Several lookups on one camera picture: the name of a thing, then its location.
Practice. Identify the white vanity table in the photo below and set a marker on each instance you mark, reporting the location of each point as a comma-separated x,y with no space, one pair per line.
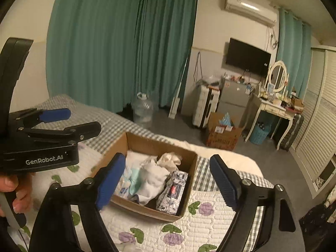
270,109

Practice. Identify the cardboard box with labels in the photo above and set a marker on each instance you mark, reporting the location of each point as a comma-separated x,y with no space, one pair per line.
223,137

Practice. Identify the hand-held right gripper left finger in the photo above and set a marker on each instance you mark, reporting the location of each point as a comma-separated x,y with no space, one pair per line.
110,181

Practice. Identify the brown cardboard box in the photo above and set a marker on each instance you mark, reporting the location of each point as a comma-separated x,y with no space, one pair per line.
155,143

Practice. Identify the silver fridge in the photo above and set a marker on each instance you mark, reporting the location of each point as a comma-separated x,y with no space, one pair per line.
233,102

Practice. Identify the cream cloth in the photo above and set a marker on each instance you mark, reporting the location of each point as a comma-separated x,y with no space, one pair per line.
169,160

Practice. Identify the white air conditioner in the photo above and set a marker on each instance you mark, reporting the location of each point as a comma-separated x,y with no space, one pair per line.
249,9

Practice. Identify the wide green curtain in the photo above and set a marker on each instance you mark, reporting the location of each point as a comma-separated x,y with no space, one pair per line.
105,44

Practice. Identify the dark dotted clothes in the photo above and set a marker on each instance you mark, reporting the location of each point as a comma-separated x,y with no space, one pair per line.
317,225

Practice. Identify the white mop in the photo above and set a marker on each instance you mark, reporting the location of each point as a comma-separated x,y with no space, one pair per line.
174,107

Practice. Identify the white slatted wardrobe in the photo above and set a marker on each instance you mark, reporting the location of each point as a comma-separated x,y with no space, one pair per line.
317,110

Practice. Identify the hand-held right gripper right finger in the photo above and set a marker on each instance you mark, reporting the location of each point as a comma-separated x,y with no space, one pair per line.
223,181

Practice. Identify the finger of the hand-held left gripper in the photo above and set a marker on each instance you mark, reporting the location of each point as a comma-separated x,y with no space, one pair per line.
84,130
55,115

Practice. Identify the person's left hand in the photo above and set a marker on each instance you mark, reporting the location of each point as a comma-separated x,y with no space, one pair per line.
25,191

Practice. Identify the white suitcase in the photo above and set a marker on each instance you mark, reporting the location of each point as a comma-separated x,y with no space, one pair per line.
202,107

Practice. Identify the oval white mirror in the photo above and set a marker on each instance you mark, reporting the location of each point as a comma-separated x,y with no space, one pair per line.
277,77

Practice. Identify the dark suitcase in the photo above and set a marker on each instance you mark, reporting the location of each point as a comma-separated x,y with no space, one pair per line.
292,134

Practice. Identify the white sock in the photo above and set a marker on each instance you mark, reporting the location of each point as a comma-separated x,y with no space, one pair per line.
152,181

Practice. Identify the clear water jug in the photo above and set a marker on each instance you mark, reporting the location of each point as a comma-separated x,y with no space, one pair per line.
143,110

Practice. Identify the narrow green curtain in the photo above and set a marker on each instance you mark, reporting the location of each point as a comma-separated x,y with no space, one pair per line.
291,44

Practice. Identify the floral quilted mat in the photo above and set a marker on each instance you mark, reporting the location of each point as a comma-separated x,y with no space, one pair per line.
204,225

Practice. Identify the blue laundry basket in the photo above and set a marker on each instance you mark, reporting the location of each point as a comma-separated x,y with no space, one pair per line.
260,136

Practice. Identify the blue white wipes packet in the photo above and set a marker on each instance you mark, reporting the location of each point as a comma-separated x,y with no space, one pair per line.
131,181

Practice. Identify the black wall television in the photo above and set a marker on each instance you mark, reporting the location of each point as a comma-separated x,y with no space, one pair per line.
248,56

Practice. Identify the floral printed tissue pack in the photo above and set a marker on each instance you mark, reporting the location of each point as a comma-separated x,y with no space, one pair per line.
173,191

